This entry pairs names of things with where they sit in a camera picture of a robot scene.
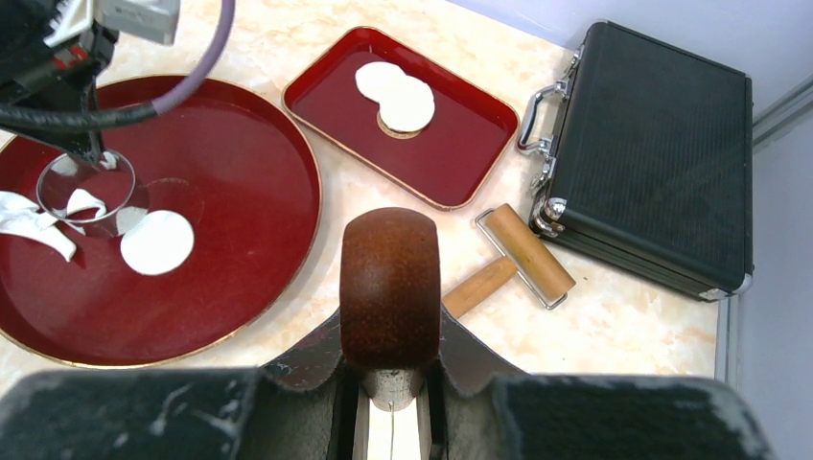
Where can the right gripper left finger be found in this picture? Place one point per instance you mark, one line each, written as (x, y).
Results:
(288, 408)

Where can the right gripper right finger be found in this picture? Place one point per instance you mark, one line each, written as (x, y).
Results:
(480, 406)

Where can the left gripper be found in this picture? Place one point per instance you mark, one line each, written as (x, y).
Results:
(60, 78)

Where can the metal ring cutter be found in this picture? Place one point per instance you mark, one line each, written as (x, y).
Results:
(101, 200)

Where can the wooden roller tool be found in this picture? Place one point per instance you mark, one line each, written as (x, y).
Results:
(521, 255)

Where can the round red tray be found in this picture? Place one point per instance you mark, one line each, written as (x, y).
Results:
(243, 174)

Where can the white dough scrap strip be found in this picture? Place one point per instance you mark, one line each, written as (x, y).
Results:
(21, 217)

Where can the cut round white wrapper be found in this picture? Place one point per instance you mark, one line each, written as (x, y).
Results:
(161, 242)

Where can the rectangular red tray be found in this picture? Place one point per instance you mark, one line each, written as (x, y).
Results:
(447, 163)

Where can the black case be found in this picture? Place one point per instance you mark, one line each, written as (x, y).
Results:
(647, 154)

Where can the left white wrapper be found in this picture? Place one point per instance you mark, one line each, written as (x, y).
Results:
(376, 80)

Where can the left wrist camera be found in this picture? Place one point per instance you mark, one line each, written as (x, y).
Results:
(154, 21)

